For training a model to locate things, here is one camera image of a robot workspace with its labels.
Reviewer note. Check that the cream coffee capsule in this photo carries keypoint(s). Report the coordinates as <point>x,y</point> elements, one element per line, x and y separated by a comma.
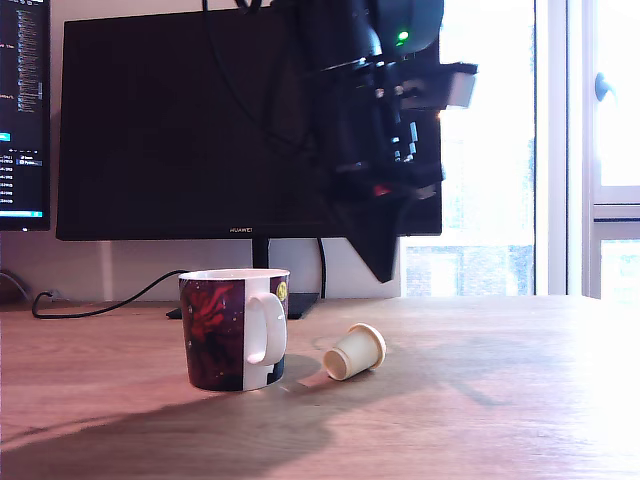
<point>356,351</point>

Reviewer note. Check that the dark red printed mug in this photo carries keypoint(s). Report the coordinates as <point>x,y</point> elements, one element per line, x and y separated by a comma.
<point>215,330</point>

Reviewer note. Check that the large black computer monitor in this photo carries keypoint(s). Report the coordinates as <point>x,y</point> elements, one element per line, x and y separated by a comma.
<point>150,125</point>

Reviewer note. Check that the lit computer screen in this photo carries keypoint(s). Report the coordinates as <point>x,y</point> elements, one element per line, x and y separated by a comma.
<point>25,100</point>

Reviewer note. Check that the brown round object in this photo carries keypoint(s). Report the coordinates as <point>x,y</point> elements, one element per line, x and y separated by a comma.
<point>7,292</point>

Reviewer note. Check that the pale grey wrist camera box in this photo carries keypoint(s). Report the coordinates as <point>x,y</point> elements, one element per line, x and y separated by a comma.
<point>460,90</point>

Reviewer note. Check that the white window frame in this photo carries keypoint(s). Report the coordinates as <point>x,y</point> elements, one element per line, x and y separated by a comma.
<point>557,150</point>

